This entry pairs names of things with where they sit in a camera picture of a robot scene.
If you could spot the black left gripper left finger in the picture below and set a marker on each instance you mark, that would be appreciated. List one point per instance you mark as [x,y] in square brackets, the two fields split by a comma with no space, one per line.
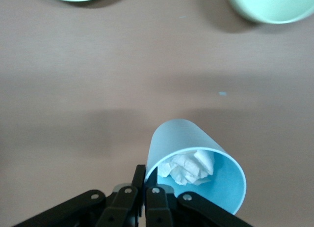
[122,205]

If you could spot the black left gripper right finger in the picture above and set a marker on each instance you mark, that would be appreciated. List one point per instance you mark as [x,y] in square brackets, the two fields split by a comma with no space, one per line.
[157,207]

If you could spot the blue cup holding tissue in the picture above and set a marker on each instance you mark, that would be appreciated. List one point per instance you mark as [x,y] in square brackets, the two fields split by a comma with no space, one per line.
[186,136]

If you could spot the crumpled white tissue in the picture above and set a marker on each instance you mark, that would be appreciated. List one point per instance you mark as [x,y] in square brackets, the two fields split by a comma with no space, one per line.
[189,168]

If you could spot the pale green bowl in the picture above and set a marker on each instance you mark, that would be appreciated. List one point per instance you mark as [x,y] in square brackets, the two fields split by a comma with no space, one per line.
[269,3]

